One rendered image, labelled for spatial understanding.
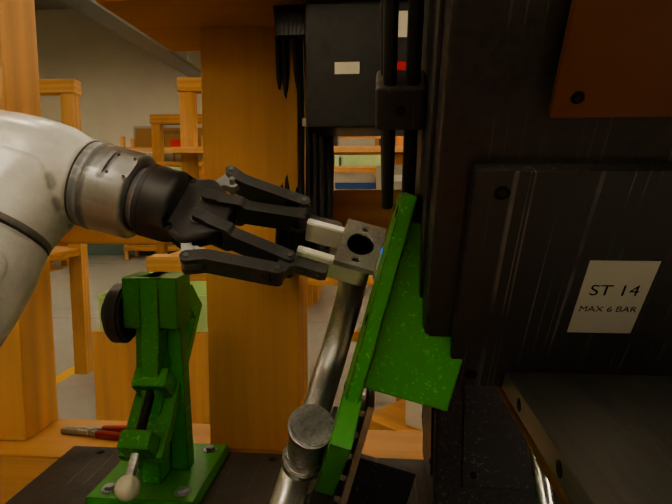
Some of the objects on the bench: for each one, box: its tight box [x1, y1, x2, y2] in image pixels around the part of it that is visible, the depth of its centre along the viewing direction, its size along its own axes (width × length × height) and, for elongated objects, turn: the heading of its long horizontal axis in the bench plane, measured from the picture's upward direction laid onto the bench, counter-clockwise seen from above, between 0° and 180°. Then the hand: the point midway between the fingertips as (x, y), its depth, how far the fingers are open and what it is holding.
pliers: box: [60, 425, 127, 440], centre depth 91 cm, size 16×5×1 cm
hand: (336, 252), depth 56 cm, fingers closed on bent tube, 3 cm apart
